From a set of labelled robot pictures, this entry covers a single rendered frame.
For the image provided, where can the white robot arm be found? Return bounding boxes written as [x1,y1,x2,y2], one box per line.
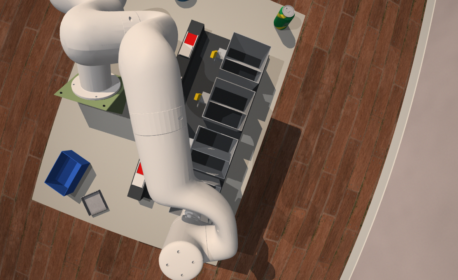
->
[50,0,238,280]

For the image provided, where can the green drink can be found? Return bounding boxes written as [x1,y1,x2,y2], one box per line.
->
[274,5,295,30]

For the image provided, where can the blue open bin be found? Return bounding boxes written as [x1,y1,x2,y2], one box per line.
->
[44,150,90,196]

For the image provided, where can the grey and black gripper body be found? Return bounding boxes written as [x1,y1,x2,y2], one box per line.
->
[181,209,201,220]

